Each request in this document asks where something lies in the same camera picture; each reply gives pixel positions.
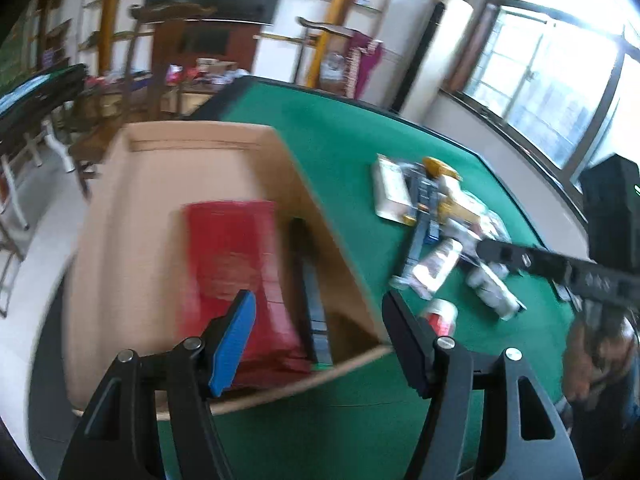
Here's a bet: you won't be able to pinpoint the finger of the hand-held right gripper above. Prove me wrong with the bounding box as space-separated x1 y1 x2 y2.
476 238 571 288

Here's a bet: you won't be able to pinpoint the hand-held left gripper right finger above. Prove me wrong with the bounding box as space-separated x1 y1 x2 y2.
381 290 583 480

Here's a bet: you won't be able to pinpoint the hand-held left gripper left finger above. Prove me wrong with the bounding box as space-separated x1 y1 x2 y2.
57 289 258 480

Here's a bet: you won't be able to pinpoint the white pill bottle grey lid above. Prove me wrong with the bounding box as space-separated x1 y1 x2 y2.
465 262 527 320

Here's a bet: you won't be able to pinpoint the red foil packet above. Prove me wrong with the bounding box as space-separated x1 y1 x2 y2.
182 200 315 391

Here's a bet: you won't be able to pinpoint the cardboard box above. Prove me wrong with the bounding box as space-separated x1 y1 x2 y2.
64 120 396 418

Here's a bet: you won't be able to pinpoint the person's right hand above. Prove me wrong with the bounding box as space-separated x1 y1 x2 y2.
562 310 640 411

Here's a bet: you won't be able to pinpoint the white bottle red label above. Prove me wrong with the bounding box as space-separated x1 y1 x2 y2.
421 298 459 337

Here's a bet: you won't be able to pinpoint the white hand cream tube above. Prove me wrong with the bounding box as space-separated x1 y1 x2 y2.
410 237 465 298

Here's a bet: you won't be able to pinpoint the black long box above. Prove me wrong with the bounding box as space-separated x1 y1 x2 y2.
289 216 337 372

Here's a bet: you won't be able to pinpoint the window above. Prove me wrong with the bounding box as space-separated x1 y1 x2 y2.
440 0 640 176

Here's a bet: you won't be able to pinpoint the person's blue trousers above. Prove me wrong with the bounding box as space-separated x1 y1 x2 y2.
567 370 640 466

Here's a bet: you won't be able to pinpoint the white floor air conditioner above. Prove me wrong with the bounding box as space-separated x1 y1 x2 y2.
400 0 475 123

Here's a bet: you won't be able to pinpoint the maroon fringed cloth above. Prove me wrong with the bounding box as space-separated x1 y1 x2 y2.
344 30 385 101

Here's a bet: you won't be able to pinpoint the wooden armchair round carving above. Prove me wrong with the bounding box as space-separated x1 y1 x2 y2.
295 16 386 101

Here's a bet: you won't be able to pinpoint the black side table white legs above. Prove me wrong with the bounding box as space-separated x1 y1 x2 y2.
0 64 87 233

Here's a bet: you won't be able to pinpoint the plain wooden armchair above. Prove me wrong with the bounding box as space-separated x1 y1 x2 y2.
67 1 218 198

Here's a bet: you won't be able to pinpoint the flower painting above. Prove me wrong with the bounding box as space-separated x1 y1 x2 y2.
0 20 23 93

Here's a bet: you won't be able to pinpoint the brown television wall cabinet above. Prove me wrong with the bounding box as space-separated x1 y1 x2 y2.
150 17 261 121

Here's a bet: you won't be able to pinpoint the wall display shelves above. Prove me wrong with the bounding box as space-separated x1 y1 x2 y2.
30 0 401 91

